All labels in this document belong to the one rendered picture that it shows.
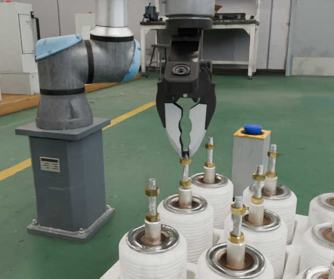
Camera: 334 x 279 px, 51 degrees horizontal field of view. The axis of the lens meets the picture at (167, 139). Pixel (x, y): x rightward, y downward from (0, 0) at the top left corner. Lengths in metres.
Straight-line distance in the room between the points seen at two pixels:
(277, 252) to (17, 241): 0.71
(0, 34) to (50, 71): 2.35
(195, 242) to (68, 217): 0.49
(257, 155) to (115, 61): 0.43
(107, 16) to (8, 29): 2.30
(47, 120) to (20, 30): 2.25
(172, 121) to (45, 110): 0.47
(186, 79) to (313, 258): 0.30
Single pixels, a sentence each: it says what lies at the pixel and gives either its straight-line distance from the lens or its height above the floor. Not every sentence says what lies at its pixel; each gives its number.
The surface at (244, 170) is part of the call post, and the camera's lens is 0.83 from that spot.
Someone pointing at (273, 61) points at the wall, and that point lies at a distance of 5.67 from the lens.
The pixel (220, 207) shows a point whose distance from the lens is 0.69.
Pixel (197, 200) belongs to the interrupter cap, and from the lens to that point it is 0.62.
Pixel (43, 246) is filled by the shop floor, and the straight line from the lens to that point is 1.02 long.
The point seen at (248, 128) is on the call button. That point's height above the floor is 0.33.
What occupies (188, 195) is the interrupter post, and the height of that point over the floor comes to 0.27.
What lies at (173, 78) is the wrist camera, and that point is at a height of 0.47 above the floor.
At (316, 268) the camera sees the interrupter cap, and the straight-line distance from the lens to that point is 0.49.
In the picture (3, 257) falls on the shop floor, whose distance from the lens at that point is 1.01.
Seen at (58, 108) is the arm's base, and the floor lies 0.35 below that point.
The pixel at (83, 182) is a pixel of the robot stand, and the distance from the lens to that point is 0.96.
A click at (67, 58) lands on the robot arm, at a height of 0.48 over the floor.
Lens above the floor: 0.52
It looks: 16 degrees down
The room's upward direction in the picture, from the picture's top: straight up
